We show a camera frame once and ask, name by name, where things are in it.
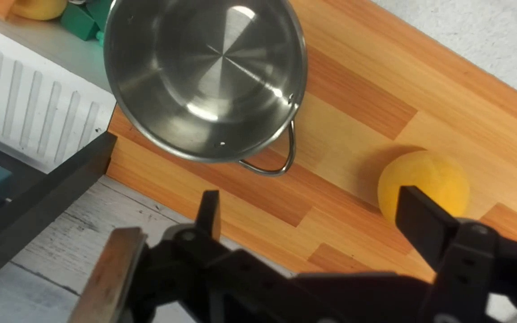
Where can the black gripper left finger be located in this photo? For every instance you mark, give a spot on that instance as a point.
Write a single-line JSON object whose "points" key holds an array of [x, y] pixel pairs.
{"points": [[208, 216]]}

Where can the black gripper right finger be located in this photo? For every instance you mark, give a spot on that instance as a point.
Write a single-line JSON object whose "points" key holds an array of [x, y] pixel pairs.
{"points": [[429, 225]]}

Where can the yellow lemon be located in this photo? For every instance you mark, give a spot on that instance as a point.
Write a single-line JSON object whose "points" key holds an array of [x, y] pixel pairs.
{"points": [[431, 180]]}

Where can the stainless steel pot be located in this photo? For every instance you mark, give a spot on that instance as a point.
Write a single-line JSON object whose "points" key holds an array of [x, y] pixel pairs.
{"points": [[210, 77]]}

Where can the white toy sink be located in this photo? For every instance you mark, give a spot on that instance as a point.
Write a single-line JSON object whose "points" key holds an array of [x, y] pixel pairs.
{"points": [[31, 101]]}

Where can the green toy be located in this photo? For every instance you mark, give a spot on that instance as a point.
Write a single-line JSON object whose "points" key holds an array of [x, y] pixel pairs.
{"points": [[81, 20]]}

